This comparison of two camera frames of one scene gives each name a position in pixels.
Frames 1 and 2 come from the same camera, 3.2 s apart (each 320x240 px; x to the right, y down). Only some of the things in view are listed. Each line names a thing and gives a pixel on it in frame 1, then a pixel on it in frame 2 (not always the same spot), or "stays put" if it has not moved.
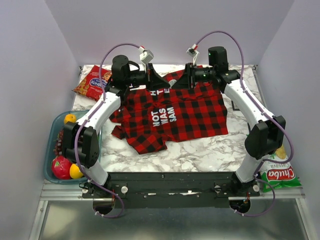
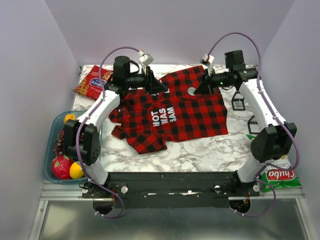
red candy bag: [90, 86] stays put
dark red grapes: [58, 149] stays put
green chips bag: [278, 175] stays put
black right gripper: [187, 79] → [206, 87]
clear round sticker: [172, 82] → [191, 91]
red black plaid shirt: [147, 121] stays put
